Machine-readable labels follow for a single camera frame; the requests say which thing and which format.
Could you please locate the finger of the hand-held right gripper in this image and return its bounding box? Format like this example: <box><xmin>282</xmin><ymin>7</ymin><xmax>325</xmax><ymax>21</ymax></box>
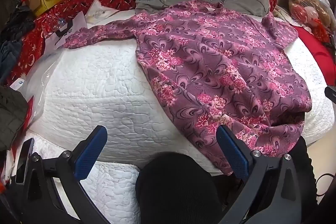
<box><xmin>325</xmin><ymin>85</ymin><xmax>336</xmax><ymax>107</ymax></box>

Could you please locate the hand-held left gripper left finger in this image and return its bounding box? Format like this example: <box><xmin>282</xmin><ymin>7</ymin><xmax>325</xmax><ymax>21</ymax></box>
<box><xmin>10</xmin><ymin>125</ymin><xmax>109</xmax><ymax>224</ymax></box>

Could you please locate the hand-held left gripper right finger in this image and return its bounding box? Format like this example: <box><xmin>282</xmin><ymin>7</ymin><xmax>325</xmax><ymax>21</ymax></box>
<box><xmin>216</xmin><ymin>124</ymin><xmax>317</xmax><ymax>224</ymax></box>

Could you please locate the purple floral shirt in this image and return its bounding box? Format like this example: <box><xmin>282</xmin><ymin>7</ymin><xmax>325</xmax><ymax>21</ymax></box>
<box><xmin>64</xmin><ymin>0</ymin><xmax>313</xmax><ymax>177</ymax></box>

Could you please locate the red cushion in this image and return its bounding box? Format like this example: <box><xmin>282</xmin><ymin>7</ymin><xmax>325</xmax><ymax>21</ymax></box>
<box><xmin>294</xmin><ymin>26</ymin><xmax>336</xmax><ymax>87</ymax></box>

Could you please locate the person's black trouser leg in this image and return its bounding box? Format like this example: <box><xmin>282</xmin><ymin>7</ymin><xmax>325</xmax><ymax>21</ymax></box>
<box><xmin>135</xmin><ymin>152</ymin><xmax>224</xmax><ymax>224</ymax></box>

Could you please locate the white quilted mattress cover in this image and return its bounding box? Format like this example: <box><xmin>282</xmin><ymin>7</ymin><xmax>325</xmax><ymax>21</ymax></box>
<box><xmin>22</xmin><ymin>1</ymin><xmax>336</xmax><ymax>224</ymax></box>

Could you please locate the olive green garment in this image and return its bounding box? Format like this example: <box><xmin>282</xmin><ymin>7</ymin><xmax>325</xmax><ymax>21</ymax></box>
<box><xmin>0</xmin><ymin>86</ymin><xmax>29</xmax><ymax>151</ymax></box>

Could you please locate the plastic bag of plush toys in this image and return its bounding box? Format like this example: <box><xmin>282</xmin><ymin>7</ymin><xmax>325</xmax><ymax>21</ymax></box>
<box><xmin>285</xmin><ymin>0</ymin><xmax>333</xmax><ymax>37</ymax></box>

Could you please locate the clear plastic bag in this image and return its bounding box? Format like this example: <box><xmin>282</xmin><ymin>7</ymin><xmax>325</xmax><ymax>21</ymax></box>
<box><xmin>10</xmin><ymin>49</ymin><xmax>67</xmax><ymax>121</ymax></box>

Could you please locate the beige fleece cloth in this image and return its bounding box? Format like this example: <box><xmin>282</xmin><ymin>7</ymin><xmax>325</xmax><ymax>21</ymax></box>
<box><xmin>273</xmin><ymin>6</ymin><xmax>298</xmax><ymax>26</ymax></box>

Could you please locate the dark jeans pile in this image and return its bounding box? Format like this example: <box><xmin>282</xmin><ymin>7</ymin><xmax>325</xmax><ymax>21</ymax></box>
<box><xmin>0</xmin><ymin>5</ymin><xmax>37</xmax><ymax>84</ymax></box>

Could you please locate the white paper packet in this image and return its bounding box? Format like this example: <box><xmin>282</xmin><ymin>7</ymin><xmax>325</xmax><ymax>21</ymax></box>
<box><xmin>86</xmin><ymin>0</ymin><xmax>119</xmax><ymax>25</ymax></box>

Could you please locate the yellow box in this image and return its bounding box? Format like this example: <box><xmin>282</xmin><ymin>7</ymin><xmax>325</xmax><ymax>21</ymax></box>
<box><xmin>33</xmin><ymin>0</ymin><xmax>67</xmax><ymax>17</ymax></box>

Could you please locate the black cable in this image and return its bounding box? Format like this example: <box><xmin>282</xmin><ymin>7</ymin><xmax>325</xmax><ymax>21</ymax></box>
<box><xmin>315</xmin><ymin>173</ymin><xmax>336</xmax><ymax>198</ymax></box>

